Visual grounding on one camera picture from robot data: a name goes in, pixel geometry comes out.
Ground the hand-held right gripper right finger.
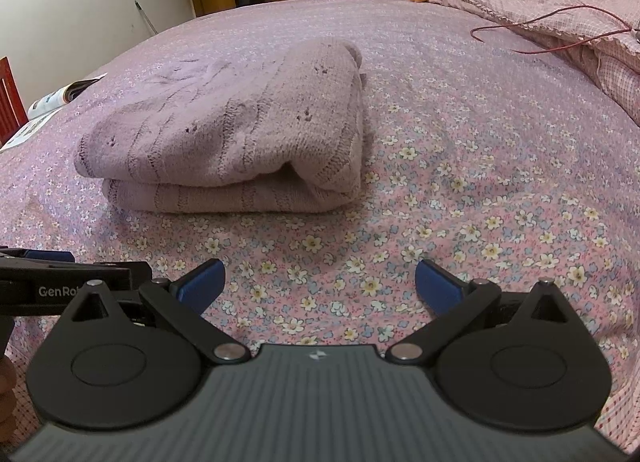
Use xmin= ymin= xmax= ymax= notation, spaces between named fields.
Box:
xmin=385 ymin=258 xmax=572 ymax=367

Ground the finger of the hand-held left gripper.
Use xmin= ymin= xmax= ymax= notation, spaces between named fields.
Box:
xmin=0 ymin=248 xmax=76 ymax=269
xmin=0 ymin=262 xmax=154 ymax=319

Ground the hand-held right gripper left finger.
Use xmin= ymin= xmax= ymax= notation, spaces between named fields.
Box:
xmin=70 ymin=258 xmax=252 ymax=366

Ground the lilac knitted sweater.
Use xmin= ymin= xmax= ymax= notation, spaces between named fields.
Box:
xmin=74 ymin=38 xmax=369 ymax=215

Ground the person's left hand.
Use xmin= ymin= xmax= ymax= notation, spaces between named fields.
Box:
xmin=0 ymin=357 xmax=17 ymax=416

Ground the floral pink bed sheet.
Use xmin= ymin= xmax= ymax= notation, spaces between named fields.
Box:
xmin=0 ymin=0 xmax=640 ymax=443

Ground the white printed leaflet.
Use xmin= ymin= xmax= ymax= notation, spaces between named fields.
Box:
xmin=0 ymin=116 xmax=57 ymax=151

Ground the red wooden chair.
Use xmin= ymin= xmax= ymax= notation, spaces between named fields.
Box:
xmin=0 ymin=56 xmax=29 ymax=145

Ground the magazine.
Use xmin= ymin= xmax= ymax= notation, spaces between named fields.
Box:
xmin=27 ymin=72 xmax=109 ymax=121

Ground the thin dark rod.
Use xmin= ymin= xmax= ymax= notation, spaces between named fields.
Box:
xmin=133 ymin=0 xmax=159 ymax=36

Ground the pink checked quilt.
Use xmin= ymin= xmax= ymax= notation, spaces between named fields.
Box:
xmin=430 ymin=0 xmax=640 ymax=125

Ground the red cable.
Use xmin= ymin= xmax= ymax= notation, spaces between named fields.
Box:
xmin=470 ymin=4 xmax=640 ymax=55

